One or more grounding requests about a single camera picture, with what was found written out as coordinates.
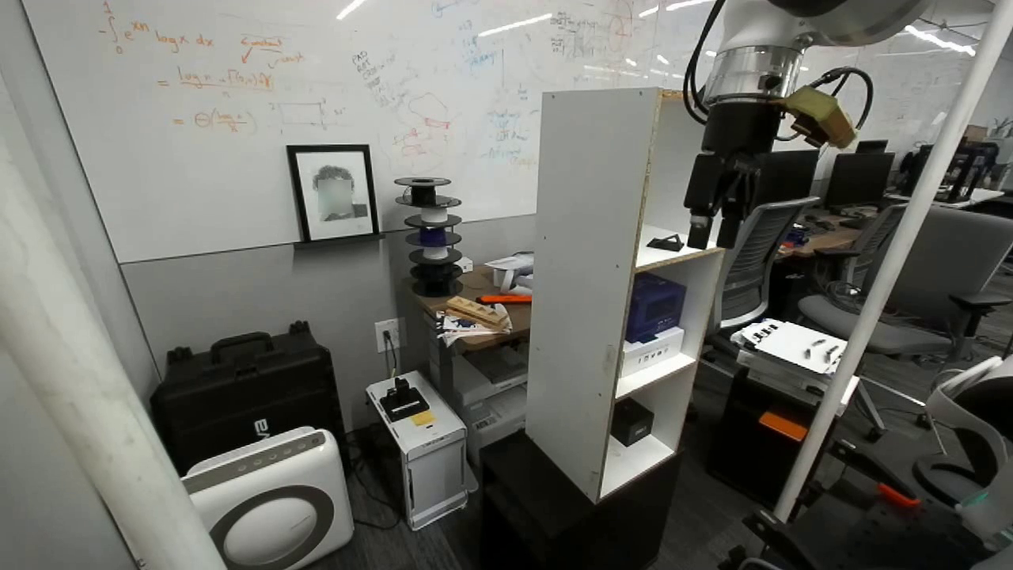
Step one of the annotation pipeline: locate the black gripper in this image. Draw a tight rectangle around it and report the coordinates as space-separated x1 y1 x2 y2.
679 100 792 255

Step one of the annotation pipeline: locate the white wooden shelf unit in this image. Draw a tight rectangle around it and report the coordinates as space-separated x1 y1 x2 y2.
521 85 730 506

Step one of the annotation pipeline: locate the white object on desk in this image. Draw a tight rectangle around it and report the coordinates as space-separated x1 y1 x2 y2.
480 251 537 291

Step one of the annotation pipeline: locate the mesh back office chair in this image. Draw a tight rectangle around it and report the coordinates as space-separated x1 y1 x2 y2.
716 194 827 332

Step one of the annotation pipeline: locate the black computer monitor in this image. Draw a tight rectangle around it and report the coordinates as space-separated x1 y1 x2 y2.
753 149 824 205
821 149 900 212

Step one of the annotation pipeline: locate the blue box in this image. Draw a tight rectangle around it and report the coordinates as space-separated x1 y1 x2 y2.
624 272 691 345

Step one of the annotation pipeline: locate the white box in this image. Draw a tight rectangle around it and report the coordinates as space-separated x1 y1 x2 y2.
617 325 687 385

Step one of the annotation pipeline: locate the white tray with tools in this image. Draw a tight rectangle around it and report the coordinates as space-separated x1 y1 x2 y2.
729 315 851 379

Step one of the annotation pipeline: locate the thin white pole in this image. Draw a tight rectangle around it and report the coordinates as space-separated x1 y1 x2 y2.
768 0 1013 526

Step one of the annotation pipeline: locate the orange tape patch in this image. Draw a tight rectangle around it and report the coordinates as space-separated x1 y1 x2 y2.
757 408 812 447

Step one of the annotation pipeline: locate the small black box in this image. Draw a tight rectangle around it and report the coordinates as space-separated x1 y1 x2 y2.
609 397 658 449

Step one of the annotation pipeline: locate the grey office chair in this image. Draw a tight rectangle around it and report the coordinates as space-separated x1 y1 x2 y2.
793 199 1013 369

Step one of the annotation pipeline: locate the wooden block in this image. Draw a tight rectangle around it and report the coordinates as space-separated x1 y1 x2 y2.
442 291 501 326

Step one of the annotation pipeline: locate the grey drawer cabinet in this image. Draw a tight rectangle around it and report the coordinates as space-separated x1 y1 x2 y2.
447 341 530 454

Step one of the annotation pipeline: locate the blue filament spool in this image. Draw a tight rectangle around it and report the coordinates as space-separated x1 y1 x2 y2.
403 209 464 255

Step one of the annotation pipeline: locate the black filament spool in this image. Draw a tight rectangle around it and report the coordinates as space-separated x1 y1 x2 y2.
406 249 467 302

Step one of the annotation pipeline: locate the empty black spool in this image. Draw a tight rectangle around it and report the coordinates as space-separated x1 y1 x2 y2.
392 175 464 215

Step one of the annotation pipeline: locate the black stand cabinet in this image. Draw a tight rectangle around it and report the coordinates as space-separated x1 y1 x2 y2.
477 427 691 570

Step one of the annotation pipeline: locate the white and black chair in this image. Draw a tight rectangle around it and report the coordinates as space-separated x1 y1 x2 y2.
907 355 1013 556

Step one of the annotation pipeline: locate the black device with stick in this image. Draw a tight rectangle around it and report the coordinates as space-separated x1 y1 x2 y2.
375 372 432 427

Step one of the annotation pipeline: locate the white computer case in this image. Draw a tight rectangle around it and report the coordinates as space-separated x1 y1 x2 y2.
361 369 472 537

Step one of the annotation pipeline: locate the black framed portrait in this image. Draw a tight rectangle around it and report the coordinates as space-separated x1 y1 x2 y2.
284 144 384 251

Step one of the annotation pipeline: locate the black hard case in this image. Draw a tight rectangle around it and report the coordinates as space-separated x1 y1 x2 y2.
146 321 349 478

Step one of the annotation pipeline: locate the white air purifier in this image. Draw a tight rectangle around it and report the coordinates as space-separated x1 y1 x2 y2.
179 425 356 570

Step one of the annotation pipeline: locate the large whiteboard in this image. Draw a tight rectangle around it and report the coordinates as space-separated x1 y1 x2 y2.
19 0 1013 268

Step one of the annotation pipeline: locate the thick white pole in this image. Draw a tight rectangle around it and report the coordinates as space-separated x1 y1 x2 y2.
0 157 231 570

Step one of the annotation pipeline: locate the yellow wrist camera mount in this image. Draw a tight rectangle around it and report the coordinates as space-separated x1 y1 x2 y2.
782 85 861 154

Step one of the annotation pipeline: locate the long black arm cable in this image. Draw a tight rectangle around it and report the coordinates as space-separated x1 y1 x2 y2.
679 0 733 127

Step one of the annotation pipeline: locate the looped black camera cable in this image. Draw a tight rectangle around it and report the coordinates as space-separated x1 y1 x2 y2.
798 65 878 140

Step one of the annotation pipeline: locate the orange handled tool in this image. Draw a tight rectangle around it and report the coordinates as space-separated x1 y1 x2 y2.
476 289 535 311

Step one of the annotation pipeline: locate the red handled tool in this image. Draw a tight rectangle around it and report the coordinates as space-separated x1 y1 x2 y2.
871 481 924 516

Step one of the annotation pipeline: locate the white wall outlet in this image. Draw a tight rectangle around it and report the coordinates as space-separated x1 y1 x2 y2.
369 316 406 359

